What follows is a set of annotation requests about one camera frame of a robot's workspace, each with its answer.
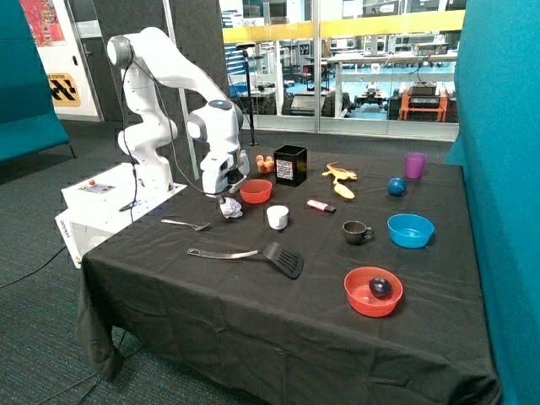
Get black tablecloth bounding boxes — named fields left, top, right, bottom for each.
left=77, top=152, right=502, bottom=404

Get teal sofa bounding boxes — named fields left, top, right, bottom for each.
left=0, top=0, right=70, bottom=164

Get small red bowl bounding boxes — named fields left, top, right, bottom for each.
left=240, top=179, right=273, bottom=204

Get teal partition panel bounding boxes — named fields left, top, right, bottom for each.
left=446, top=1, right=539, bottom=404

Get yellow black sign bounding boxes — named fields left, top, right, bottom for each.
left=47, top=73, right=81, bottom=108

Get red wall poster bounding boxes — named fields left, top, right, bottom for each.
left=19, top=0, right=66, bottom=47

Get yellow toy lizard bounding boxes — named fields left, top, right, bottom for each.
left=321, top=162, right=358, bottom=185

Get white plastic cup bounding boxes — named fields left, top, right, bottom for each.
left=267, top=205, right=289, bottom=230

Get large red bowl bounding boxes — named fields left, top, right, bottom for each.
left=343, top=267, right=403, bottom=317

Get black tripod stand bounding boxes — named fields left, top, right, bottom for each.
left=235, top=41, right=258, bottom=147

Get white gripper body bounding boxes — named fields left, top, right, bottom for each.
left=201, top=149, right=250, bottom=197

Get purple plastic cup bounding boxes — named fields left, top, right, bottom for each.
left=405, top=152, right=427, bottom=179

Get yellow toy banana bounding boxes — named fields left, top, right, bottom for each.
left=334, top=183, right=355, bottom=199

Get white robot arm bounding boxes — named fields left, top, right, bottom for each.
left=106, top=27, right=250, bottom=197

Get blue plastic bowl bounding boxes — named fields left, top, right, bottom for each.
left=387, top=213, right=435, bottom=249

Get orange wheeled robot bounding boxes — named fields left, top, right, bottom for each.
left=387, top=81, right=458, bottom=122

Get black square bin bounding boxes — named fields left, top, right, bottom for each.
left=273, top=145, right=307, bottom=186

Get black floor cable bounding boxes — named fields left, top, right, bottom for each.
left=0, top=246, right=68, bottom=290

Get orange toy blob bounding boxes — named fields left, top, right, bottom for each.
left=256, top=154, right=275, bottom=175

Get white robot control box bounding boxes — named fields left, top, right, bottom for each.
left=55, top=163, right=186, bottom=268

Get dark purple plum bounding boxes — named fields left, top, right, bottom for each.
left=369, top=277, right=392, bottom=299

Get black coffee cup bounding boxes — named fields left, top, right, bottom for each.
left=342, top=220, right=375, bottom=246

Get blue ball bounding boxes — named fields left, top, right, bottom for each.
left=386, top=177, right=407, bottom=197

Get black slotted spatula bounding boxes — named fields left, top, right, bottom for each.
left=187, top=242, right=304, bottom=280

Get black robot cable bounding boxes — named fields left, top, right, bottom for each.
left=118, top=58, right=212, bottom=223

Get pink highlighter marker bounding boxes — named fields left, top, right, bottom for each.
left=307, top=199, right=336, bottom=213

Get silver metal fork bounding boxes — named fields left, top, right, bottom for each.
left=160, top=219, right=210, bottom=231

